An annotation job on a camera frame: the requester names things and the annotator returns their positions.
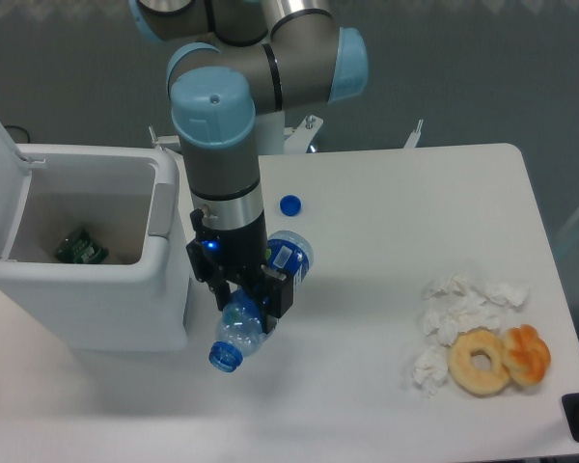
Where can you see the plain ring donut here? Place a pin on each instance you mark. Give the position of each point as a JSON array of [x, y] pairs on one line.
[[475, 362]]

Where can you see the clear plastic bottle blue label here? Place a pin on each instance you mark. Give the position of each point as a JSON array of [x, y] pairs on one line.
[[239, 334]]

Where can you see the crumpled white tissue lower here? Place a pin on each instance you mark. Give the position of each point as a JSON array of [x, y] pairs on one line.
[[430, 371]]

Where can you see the orange glazed bread roll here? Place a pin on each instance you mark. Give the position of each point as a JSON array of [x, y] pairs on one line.
[[526, 356]]

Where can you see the green packet in bin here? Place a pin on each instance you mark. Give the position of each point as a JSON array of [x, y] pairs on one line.
[[79, 247]]

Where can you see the blue bottle cap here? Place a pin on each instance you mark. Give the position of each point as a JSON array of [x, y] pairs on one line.
[[290, 205]]

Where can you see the crumpled white tissue middle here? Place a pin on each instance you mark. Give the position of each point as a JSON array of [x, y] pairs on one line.
[[445, 321]]

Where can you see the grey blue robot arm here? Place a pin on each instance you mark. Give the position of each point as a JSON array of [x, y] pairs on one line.
[[241, 60]]

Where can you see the white trash can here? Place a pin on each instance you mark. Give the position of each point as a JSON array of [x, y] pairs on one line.
[[128, 200]]

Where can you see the crumpled white tissue upper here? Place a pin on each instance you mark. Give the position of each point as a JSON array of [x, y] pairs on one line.
[[498, 293]]

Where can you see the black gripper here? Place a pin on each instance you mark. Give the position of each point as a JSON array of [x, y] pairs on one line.
[[237, 256]]

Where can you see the crumpled white tissue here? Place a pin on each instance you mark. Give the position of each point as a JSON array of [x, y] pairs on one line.
[[430, 371], [445, 321], [498, 293]]

